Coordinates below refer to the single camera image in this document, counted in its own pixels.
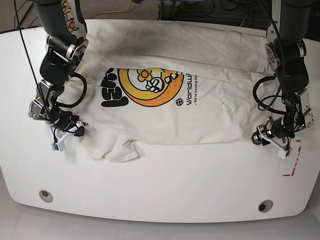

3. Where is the table cable grommet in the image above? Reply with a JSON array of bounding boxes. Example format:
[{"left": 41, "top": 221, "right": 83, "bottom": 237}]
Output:
[
  {"left": 258, "top": 199, "right": 274, "bottom": 213},
  {"left": 39, "top": 190, "right": 53, "bottom": 203}
]

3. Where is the left table cable grommet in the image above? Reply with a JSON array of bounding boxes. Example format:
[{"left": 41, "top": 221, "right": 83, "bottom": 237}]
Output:
[{"left": 39, "top": 190, "right": 53, "bottom": 203}]

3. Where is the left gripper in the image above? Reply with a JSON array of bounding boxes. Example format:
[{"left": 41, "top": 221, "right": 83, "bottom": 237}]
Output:
[{"left": 251, "top": 117, "right": 295, "bottom": 149}]

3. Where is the yellow cable on floor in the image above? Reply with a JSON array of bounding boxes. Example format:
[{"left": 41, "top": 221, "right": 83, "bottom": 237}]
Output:
[{"left": 86, "top": 0, "right": 133, "bottom": 21}]

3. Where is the right table cable grommet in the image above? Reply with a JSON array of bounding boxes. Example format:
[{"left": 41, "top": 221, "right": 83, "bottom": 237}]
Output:
[{"left": 258, "top": 199, "right": 274, "bottom": 213}]

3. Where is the white t-shirt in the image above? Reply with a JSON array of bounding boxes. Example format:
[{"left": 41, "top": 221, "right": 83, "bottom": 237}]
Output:
[{"left": 73, "top": 20, "right": 268, "bottom": 162}]

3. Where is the red tape rectangle marking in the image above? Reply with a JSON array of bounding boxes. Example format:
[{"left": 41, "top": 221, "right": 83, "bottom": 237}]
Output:
[{"left": 280, "top": 139, "right": 303, "bottom": 177}]

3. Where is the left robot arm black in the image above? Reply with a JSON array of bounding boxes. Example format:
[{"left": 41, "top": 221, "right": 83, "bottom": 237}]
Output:
[{"left": 251, "top": 0, "right": 316, "bottom": 159}]

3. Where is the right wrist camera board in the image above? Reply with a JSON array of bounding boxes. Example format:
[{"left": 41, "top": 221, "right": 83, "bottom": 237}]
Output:
[{"left": 51, "top": 140, "right": 66, "bottom": 152}]

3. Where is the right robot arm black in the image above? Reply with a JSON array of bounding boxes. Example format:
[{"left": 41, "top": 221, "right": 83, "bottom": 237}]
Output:
[{"left": 28, "top": 0, "right": 89, "bottom": 152}]

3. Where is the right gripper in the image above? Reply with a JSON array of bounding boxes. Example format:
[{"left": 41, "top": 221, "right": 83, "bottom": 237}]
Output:
[{"left": 49, "top": 112, "right": 88, "bottom": 143}]

